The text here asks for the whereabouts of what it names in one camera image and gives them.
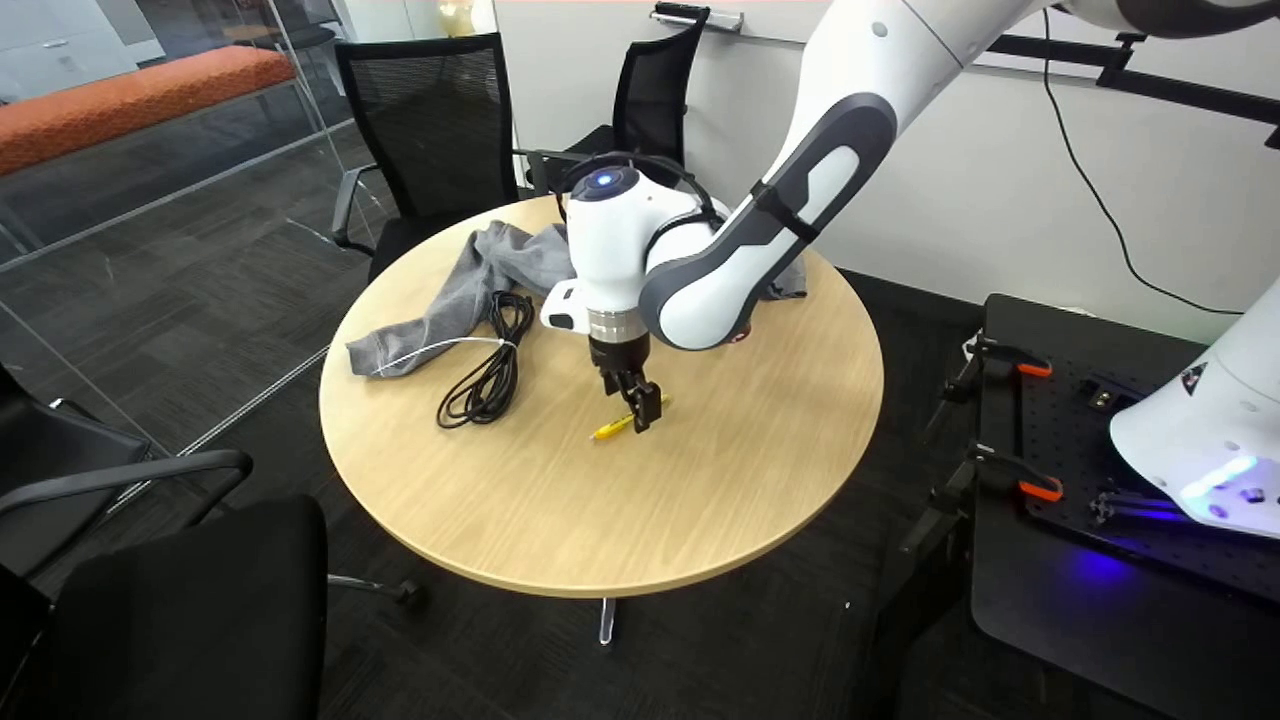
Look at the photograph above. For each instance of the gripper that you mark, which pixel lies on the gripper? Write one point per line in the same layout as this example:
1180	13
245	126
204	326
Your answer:
620	353

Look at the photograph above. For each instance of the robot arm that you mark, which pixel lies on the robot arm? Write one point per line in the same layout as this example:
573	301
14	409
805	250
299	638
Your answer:
860	90

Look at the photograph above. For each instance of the yellow pen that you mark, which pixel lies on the yellow pen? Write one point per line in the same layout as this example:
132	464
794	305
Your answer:
609	430

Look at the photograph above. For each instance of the grey cloth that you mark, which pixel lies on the grey cloth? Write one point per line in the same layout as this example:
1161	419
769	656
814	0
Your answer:
470	290

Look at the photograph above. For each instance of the black mesh office chair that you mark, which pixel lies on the black mesh office chair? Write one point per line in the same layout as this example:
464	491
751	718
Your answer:
435	120
655	90

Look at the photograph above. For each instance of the black clamp with orange tip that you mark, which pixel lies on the black clamp with orange tip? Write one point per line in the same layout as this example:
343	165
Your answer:
1005	475
1000	356

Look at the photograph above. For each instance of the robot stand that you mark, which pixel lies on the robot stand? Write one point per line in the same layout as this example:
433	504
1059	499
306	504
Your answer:
1080	600

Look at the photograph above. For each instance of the orange bench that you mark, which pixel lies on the orange bench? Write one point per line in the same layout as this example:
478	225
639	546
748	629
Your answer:
120	100

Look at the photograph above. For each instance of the black stand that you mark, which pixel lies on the black stand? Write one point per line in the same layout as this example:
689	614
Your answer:
1150	85

